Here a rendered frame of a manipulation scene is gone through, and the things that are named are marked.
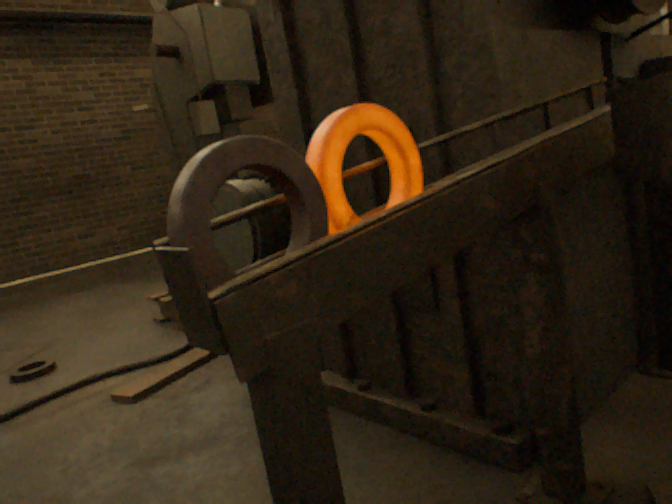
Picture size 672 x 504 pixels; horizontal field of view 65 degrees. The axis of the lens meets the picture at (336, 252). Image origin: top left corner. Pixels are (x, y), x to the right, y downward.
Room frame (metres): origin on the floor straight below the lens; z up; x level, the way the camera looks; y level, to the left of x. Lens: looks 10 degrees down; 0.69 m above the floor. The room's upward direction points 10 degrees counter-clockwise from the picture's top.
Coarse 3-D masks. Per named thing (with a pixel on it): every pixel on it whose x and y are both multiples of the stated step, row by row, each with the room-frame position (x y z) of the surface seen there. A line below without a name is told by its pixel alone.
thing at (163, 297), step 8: (168, 288) 2.76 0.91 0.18; (152, 296) 2.81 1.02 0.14; (160, 296) 2.79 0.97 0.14; (168, 296) 2.73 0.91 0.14; (160, 304) 2.85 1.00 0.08; (168, 304) 2.75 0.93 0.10; (168, 312) 2.78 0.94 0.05; (176, 312) 2.68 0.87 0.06; (160, 320) 2.77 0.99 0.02; (168, 320) 2.79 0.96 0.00
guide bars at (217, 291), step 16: (608, 112) 1.07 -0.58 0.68; (560, 128) 0.95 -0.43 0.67; (528, 144) 0.86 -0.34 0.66; (496, 160) 0.80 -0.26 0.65; (464, 176) 0.74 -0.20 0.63; (432, 192) 0.70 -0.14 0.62; (400, 208) 0.65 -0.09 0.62; (352, 224) 0.61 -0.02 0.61; (368, 224) 0.62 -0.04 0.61; (320, 240) 0.57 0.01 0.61; (336, 240) 0.58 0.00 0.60; (288, 256) 0.54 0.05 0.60; (304, 256) 0.55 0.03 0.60; (256, 272) 0.52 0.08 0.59; (272, 272) 0.53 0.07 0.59; (224, 288) 0.49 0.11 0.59; (240, 288) 0.50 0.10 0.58
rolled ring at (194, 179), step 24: (216, 144) 0.54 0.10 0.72; (240, 144) 0.54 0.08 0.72; (264, 144) 0.56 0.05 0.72; (192, 168) 0.51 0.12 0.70; (216, 168) 0.52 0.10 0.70; (240, 168) 0.54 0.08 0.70; (264, 168) 0.57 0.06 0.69; (288, 168) 0.58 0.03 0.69; (192, 192) 0.50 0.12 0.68; (216, 192) 0.52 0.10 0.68; (288, 192) 0.60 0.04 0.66; (312, 192) 0.60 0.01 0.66; (168, 216) 0.51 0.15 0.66; (192, 216) 0.50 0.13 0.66; (312, 216) 0.59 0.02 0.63; (192, 240) 0.50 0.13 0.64; (312, 240) 0.59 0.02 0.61; (216, 264) 0.51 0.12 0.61
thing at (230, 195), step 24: (240, 192) 1.93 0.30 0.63; (264, 192) 1.98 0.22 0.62; (216, 216) 2.05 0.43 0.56; (264, 216) 1.90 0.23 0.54; (288, 216) 1.97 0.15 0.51; (216, 240) 2.09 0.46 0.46; (240, 240) 1.95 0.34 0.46; (264, 240) 1.89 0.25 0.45; (288, 240) 1.97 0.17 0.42; (240, 264) 1.97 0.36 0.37
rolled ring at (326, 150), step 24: (336, 120) 0.64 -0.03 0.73; (360, 120) 0.66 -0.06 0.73; (384, 120) 0.69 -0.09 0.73; (312, 144) 0.64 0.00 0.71; (336, 144) 0.63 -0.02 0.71; (384, 144) 0.72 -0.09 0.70; (408, 144) 0.72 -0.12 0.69; (312, 168) 0.63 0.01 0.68; (336, 168) 0.63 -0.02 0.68; (408, 168) 0.71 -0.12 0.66; (336, 192) 0.62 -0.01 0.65; (408, 192) 0.71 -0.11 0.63; (336, 216) 0.62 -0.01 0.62
